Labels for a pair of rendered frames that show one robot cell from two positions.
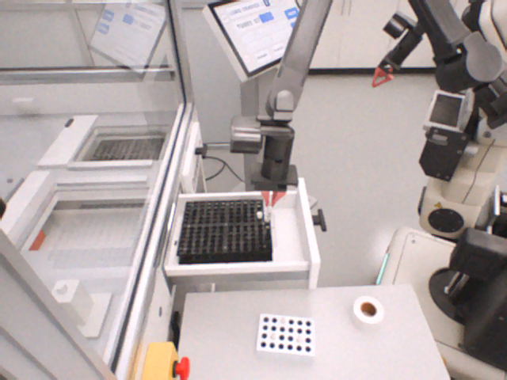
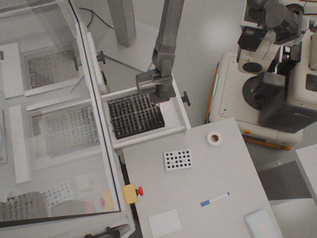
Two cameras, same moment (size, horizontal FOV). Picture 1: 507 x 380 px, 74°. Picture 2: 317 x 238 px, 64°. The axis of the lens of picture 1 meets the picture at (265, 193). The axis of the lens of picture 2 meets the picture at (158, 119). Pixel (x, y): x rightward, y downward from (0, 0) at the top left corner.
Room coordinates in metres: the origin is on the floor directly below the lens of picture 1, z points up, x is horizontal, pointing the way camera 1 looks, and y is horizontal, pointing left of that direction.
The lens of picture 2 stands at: (0.17, 0.09, 1.96)
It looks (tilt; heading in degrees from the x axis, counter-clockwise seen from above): 71 degrees down; 347
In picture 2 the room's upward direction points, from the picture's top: straight up
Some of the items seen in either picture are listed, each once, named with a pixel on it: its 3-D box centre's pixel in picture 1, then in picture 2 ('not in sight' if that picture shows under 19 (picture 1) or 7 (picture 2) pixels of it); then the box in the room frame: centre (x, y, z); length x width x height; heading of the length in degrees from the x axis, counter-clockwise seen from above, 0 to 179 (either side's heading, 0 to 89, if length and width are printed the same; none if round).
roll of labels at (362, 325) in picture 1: (367, 313); (213, 139); (0.40, -0.24, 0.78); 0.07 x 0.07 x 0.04
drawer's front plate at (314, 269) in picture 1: (305, 229); (178, 103); (0.59, -0.10, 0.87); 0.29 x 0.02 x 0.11; 3
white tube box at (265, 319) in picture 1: (286, 337); (178, 160); (0.35, -0.05, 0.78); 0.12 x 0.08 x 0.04; 84
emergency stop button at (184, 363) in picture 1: (181, 369); (139, 191); (0.25, 0.15, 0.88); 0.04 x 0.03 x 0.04; 3
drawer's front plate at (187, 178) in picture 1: (193, 159); (96, 63); (0.89, 0.23, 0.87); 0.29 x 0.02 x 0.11; 3
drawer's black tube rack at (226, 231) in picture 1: (226, 233); (136, 114); (0.58, 0.10, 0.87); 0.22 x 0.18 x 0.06; 93
